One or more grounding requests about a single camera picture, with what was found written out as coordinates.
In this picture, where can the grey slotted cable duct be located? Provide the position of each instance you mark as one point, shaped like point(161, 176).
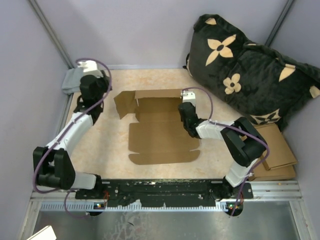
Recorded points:
point(95, 206)

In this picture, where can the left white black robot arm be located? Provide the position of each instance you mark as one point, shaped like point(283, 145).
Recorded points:
point(53, 168)

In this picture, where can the white paper corner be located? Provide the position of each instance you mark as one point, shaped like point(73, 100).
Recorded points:
point(47, 233)

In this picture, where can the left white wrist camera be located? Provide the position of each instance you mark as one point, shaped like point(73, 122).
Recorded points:
point(90, 67)

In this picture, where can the upper folded cardboard box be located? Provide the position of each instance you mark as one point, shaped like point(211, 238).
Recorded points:
point(280, 154)

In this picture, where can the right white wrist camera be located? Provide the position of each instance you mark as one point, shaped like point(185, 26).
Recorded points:
point(188, 96)

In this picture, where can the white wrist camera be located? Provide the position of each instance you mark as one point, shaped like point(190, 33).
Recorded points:
point(90, 67)
point(188, 96)

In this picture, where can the black floral plush pillow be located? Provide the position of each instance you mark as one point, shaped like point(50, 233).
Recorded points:
point(257, 81)

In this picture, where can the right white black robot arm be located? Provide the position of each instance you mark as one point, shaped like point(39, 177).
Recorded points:
point(243, 141)

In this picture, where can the brown cardboard box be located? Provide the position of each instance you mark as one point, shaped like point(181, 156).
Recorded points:
point(158, 136)

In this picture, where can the lower folded cardboard box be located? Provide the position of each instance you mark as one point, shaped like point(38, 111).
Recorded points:
point(278, 174)

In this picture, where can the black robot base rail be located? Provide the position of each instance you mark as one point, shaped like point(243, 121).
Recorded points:
point(165, 192)

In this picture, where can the grey folded cloth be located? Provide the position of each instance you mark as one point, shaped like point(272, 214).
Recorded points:
point(71, 82)

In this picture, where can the folded cardboard box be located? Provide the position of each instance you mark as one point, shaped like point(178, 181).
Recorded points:
point(280, 154)
point(278, 174)

